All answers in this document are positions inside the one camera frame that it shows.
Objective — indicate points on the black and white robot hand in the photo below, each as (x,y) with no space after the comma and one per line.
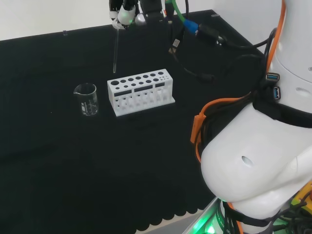
(124,14)

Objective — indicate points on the clear glass rod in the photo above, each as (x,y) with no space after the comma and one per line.
(116,51)

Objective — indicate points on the white test tube rack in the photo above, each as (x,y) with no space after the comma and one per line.
(136,83)

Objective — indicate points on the clear glass beaker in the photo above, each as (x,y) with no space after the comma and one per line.
(89,104)

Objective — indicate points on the clear tape strip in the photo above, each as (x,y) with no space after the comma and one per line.
(64,33)
(215,15)

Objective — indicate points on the black bench cloth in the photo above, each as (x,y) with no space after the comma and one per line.
(73,158)

